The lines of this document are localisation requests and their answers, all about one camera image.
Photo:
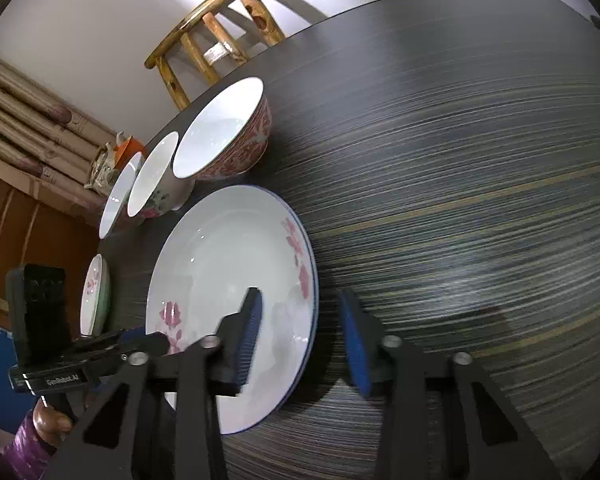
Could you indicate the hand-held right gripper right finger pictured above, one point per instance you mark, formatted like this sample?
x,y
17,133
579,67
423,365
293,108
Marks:
x,y
355,340

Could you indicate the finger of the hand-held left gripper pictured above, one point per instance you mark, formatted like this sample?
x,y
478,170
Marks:
x,y
152,344

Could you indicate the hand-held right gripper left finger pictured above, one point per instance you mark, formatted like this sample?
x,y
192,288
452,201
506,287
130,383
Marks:
x,y
250,330

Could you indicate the pink flower blue-rimmed plate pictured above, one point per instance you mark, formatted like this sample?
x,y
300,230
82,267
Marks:
x,y
220,260

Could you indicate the person's left hand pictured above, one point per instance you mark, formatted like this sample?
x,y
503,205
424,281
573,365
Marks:
x,y
50,422

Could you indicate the small green plate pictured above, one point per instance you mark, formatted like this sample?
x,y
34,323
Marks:
x,y
94,290

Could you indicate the wooden cabinet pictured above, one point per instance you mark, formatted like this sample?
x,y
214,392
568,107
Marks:
x,y
30,240

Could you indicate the small white bowl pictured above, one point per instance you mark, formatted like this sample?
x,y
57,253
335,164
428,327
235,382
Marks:
x,y
115,200

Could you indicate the floral teapot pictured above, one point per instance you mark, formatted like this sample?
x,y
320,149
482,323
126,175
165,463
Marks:
x,y
100,170

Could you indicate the medium floral bowl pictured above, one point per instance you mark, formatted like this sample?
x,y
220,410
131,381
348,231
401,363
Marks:
x,y
152,175

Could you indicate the bamboo curtain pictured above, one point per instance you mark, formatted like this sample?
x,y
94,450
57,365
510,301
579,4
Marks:
x,y
20,125

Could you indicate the wooden chair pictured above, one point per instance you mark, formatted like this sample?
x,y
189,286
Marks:
x,y
172,85

